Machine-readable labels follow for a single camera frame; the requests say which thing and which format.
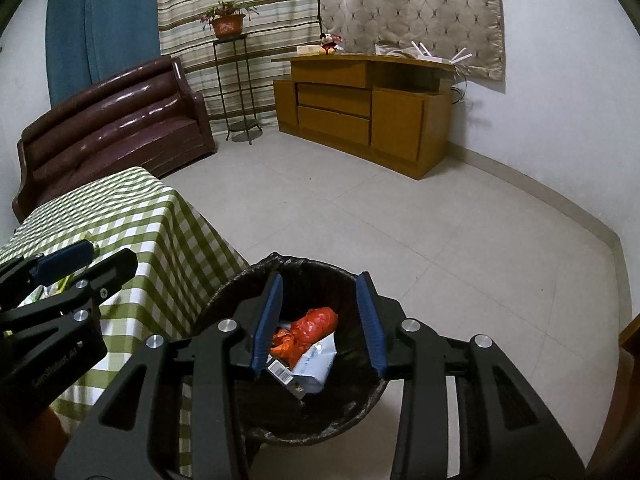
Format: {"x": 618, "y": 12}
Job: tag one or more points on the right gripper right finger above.
{"x": 506, "y": 431}

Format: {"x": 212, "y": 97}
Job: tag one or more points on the beige box on cabinet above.
{"x": 309, "y": 49}

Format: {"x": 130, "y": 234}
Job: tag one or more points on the green checkered tablecloth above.
{"x": 181, "y": 262}

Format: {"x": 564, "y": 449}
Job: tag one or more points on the blue curtain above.
{"x": 88, "y": 41}

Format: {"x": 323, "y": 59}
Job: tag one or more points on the wooden tv cabinet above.
{"x": 395, "y": 112}

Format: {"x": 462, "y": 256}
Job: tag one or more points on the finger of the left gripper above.
{"x": 22, "y": 275}
{"x": 96, "y": 283}

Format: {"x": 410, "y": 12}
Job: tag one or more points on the mickey mouse toy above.
{"x": 330, "y": 43}

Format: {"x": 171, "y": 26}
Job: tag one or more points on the black metal plant stand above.
{"x": 236, "y": 89}

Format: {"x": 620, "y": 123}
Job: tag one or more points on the potted plant orange pot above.
{"x": 226, "y": 17}

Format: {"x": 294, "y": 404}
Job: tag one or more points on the striped green curtain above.
{"x": 272, "y": 34}

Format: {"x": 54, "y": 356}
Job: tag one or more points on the orange plastic bag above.
{"x": 288, "y": 344}

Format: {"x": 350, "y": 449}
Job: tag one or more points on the dark red leather sofa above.
{"x": 147, "y": 116}

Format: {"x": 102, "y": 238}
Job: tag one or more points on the white green tube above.
{"x": 312, "y": 369}

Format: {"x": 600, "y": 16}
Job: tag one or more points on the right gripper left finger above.
{"x": 133, "y": 430}

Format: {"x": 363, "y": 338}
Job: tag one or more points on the beige diamond pattern curtain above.
{"x": 470, "y": 30}

